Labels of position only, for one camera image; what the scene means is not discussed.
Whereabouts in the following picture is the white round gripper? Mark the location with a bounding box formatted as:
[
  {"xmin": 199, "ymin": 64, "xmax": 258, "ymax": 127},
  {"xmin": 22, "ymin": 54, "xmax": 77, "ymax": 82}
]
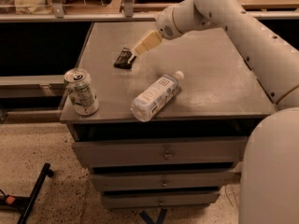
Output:
[{"xmin": 128, "ymin": 7, "xmax": 182, "ymax": 63}]

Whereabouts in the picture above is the black rxbar chocolate wrapper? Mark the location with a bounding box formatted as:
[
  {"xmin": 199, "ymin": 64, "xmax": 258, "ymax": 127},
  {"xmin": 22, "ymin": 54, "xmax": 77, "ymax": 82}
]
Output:
[{"xmin": 114, "ymin": 48, "xmax": 136, "ymax": 69}]

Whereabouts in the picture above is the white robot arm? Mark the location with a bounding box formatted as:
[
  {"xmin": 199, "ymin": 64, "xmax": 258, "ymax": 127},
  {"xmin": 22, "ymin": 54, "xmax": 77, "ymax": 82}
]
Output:
[{"xmin": 133, "ymin": 0, "xmax": 299, "ymax": 224}]

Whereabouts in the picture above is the clear blue plastic bottle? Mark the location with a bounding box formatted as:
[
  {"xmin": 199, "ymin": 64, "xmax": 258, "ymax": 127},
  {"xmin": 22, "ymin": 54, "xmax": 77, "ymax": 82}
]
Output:
[{"xmin": 131, "ymin": 71, "xmax": 184, "ymax": 122}]

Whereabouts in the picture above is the silver green soda can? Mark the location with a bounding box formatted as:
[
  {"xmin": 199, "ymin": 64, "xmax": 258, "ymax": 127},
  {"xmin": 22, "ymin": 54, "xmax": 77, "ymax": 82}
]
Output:
[{"xmin": 64, "ymin": 68, "xmax": 99, "ymax": 116}]

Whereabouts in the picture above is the grey drawer cabinet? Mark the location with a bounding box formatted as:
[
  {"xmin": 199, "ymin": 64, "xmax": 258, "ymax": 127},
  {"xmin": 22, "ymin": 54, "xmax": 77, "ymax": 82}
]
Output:
[{"xmin": 61, "ymin": 21, "xmax": 276, "ymax": 209}]

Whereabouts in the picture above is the black stand with orange clip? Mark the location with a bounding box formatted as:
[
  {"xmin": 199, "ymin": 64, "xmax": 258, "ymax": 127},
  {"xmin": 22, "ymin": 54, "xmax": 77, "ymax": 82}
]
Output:
[{"xmin": 0, "ymin": 162, "xmax": 55, "ymax": 224}]

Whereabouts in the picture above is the metal shelf rail frame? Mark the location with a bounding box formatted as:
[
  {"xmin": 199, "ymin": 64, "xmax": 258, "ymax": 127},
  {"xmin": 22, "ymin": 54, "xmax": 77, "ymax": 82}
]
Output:
[{"xmin": 0, "ymin": 0, "xmax": 299, "ymax": 22}]

